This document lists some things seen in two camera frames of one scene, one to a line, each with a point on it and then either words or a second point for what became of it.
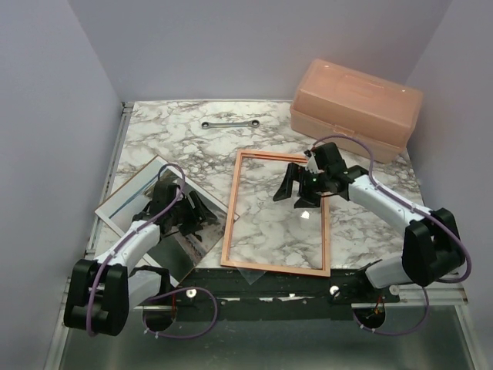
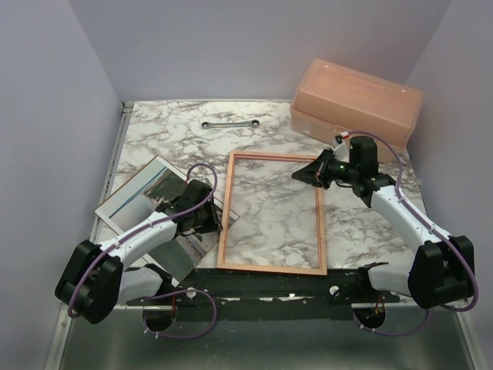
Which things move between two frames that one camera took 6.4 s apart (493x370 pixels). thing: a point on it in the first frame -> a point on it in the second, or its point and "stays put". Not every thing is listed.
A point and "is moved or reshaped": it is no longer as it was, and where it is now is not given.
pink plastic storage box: [333, 99] stays put
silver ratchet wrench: [206, 125] stays put
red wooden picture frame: [225, 261] is moved or reshaped
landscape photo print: [174, 253] stays put
